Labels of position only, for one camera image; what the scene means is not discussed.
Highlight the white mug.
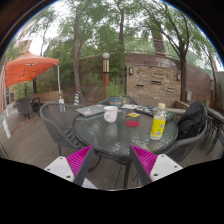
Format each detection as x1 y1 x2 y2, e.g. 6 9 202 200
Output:
103 105 119 124

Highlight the grey laptop with stickers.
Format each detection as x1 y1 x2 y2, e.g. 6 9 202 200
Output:
74 104 107 118

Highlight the black laptop with stickers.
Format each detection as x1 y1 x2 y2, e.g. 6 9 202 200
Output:
134 104 177 122

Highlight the white printed paper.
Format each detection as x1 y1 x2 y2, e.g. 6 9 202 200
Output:
120 103 141 110

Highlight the orange canopy tent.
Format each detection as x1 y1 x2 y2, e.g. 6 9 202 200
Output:
2 50 65 105

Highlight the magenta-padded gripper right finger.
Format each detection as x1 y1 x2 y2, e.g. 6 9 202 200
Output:
128 143 184 187

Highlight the black backpack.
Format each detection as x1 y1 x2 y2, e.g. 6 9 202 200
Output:
175 101 208 141

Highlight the blue yellow striped cone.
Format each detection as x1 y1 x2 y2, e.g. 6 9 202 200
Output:
73 90 82 106

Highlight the dark side table with chairs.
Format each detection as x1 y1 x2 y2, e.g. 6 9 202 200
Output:
203 108 224 158

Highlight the green plant in teal pot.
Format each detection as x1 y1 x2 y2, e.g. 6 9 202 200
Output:
105 79 126 107

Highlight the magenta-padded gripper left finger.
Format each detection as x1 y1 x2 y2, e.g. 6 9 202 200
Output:
43 144 99 190

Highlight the clear bottle with yellow label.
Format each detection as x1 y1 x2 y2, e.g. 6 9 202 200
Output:
149 102 167 141

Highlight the group of chairs under tent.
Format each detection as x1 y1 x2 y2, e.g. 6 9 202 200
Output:
14 96 42 121

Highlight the globe-topped lamp post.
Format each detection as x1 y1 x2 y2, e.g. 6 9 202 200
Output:
101 52 111 99

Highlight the flat round red coaster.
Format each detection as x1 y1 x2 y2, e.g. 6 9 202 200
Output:
125 119 141 128

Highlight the green leafy tree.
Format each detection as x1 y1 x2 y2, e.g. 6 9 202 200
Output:
139 0 218 103
43 0 111 105

